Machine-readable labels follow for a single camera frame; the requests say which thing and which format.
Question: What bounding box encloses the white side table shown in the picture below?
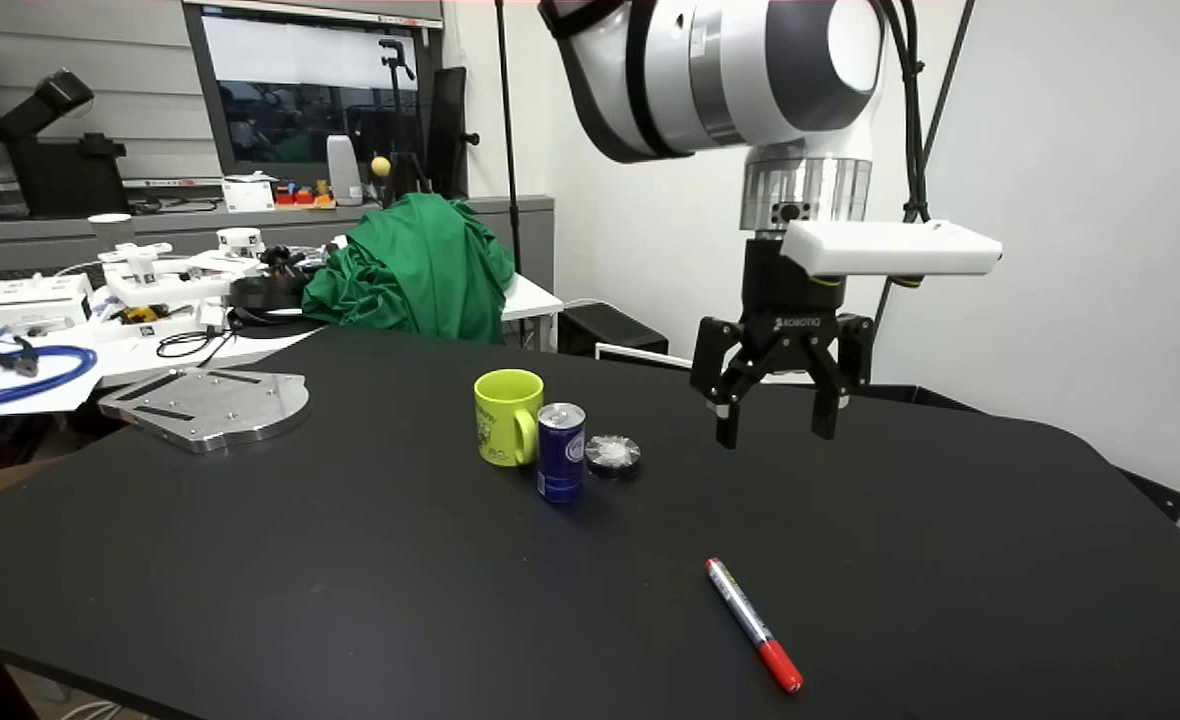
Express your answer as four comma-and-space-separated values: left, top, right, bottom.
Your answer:
0, 265, 569, 423

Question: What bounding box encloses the small round silver tin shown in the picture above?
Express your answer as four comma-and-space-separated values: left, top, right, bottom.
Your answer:
583, 427, 644, 478

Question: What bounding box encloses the silver metal mounting plate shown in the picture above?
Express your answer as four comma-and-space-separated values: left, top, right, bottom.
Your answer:
96, 364, 316, 455

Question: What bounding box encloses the thin black stand pole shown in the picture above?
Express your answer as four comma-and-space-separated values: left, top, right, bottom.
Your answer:
490, 0, 530, 275

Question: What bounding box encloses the white plastic device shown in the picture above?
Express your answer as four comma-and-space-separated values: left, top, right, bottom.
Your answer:
96, 223, 268, 309

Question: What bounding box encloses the white flat box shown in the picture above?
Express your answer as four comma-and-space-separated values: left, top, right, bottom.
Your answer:
0, 266, 96, 338

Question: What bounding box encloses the black microscope stand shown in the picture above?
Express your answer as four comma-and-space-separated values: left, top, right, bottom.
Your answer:
0, 66, 132, 218

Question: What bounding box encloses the blue tube loop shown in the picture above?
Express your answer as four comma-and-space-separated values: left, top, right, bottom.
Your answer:
0, 338, 106, 410

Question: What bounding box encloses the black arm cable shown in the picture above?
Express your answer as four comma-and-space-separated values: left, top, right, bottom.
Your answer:
876, 0, 981, 227

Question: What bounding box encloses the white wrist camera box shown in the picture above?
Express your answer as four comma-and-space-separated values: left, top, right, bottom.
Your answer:
779, 217, 1007, 285

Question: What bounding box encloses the green cloth heap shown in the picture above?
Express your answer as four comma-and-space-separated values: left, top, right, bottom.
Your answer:
301, 189, 519, 347

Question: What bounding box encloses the white small container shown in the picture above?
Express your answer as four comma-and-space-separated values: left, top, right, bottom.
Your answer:
219, 171, 280, 217

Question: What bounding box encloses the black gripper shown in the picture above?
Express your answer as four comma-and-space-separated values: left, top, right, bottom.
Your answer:
688, 231, 882, 452

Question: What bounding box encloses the red capped grey marker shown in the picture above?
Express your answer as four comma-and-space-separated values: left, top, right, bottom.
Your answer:
702, 554, 809, 700

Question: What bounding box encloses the grey counter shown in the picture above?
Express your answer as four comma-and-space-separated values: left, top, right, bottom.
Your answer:
0, 197, 560, 317

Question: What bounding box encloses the yellow-green mug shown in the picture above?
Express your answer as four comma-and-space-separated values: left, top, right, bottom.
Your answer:
470, 364, 548, 472

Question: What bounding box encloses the black low box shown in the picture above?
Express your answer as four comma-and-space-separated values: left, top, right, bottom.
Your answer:
558, 298, 673, 359

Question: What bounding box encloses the blue drink can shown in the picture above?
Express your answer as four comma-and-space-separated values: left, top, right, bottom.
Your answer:
532, 400, 594, 513

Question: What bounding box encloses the black bag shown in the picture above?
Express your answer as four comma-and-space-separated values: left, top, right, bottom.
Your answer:
224, 257, 331, 336

